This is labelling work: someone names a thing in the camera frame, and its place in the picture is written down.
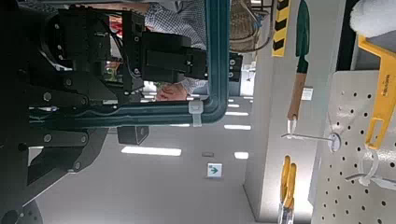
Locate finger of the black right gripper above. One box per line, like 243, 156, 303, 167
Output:
143, 31, 244, 83

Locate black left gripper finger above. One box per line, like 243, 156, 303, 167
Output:
27, 128, 110, 186
27, 73, 125, 108

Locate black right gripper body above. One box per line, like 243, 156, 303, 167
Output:
40, 7, 149, 146

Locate teal plastic crate with handle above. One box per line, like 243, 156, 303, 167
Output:
29, 0, 232, 129

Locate checked shirt sleeve forearm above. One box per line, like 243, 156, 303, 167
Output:
144, 1, 209, 94

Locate bystander bare hand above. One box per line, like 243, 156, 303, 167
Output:
155, 83, 190, 102

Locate brown wicker basket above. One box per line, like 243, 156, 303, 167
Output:
230, 0, 273, 54

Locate yellow black hazard tape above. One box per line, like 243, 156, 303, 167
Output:
271, 0, 292, 58

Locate green arrow exit sign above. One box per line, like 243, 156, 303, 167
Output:
206, 162, 223, 179

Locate small white label sticker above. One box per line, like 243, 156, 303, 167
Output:
301, 87, 314, 102

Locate white pegboard hook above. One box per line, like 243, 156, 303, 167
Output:
345, 172, 396, 191
281, 132, 342, 153

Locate cream perforated pegboard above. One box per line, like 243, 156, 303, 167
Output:
311, 69, 396, 224

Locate wide white cable tie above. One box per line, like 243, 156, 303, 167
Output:
188, 100, 205, 128

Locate green trowel wooden handle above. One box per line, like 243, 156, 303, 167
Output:
287, 0, 312, 121

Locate yellow handled pliers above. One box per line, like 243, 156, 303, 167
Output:
277, 154, 298, 224

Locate white paint roller yellow handle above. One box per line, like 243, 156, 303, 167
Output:
349, 0, 396, 151

